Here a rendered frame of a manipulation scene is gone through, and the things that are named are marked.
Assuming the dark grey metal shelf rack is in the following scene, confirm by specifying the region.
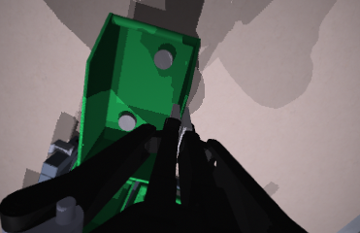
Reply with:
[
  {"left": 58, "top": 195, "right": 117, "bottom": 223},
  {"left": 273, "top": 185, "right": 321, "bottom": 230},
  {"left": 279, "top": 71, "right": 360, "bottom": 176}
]
[{"left": 38, "top": 135, "right": 140, "bottom": 209}]

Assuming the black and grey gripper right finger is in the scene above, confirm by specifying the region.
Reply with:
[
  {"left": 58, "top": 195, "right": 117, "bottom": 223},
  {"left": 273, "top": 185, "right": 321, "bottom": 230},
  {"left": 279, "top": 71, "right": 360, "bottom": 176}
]
[{"left": 177, "top": 107, "right": 309, "bottom": 233}]

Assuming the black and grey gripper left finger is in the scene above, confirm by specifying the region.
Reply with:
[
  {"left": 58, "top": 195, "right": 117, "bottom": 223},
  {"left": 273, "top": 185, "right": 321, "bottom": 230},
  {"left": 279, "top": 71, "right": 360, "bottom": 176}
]
[{"left": 0, "top": 104, "right": 181, "bottom": 233}]

